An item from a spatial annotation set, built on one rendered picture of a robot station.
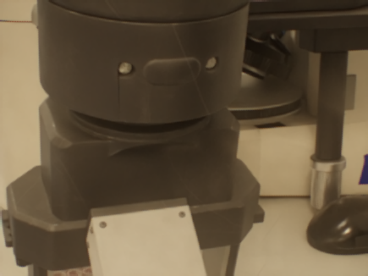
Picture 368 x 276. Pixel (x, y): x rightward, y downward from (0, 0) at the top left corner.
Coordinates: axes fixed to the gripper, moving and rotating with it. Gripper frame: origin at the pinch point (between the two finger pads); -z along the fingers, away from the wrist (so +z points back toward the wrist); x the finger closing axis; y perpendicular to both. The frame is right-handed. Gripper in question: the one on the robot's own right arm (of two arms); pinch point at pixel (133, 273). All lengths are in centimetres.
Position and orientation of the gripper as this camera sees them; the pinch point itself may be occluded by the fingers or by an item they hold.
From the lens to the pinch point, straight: 38.0
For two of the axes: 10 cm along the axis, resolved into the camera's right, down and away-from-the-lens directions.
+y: -3.1, -4.7, 8.3
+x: 9.5, -0.9, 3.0
